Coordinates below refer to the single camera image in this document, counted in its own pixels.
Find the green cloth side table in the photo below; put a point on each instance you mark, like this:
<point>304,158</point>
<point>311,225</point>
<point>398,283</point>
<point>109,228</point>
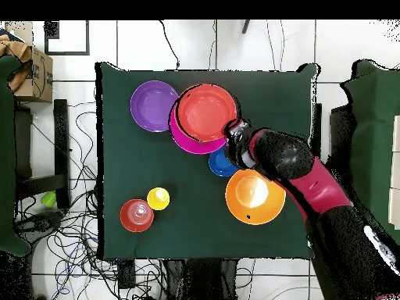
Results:
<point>375,125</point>
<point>6,156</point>

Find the large pink bowl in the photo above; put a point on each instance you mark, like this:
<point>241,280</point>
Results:
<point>193,147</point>

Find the yellow cup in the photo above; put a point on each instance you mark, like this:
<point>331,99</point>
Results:
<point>157,200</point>

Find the small green floor cup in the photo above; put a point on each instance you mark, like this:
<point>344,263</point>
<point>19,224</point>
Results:
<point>49,199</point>

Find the black square floor frame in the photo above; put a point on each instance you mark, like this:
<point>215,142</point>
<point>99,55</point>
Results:
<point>87,37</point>

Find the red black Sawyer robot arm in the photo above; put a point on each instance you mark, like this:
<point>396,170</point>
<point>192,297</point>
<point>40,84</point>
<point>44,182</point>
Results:
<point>322,190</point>

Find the black floor base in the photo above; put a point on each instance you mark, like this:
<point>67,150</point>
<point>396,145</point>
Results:
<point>40,223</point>

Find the large purple shallow bowl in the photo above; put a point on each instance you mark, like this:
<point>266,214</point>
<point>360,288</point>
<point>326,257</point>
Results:
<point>153,106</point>

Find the black metal stand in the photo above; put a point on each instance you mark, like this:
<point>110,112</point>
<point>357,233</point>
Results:
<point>61,140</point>

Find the small blue bowl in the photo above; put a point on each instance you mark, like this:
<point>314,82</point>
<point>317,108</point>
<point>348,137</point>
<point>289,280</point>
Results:
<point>218,164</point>

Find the cardboard box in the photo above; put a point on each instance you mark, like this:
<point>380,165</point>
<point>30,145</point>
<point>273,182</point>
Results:
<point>39,78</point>

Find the large red shallow bowl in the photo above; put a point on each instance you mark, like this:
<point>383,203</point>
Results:
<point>206,112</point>

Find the large orange bowl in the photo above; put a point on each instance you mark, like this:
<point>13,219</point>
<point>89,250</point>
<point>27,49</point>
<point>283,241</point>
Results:
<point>255,209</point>

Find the dark green tablecloth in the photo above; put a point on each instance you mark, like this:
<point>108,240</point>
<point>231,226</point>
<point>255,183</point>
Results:
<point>156,172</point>

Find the small red bowl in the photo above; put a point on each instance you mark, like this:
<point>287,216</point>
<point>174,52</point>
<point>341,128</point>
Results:
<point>136,215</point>

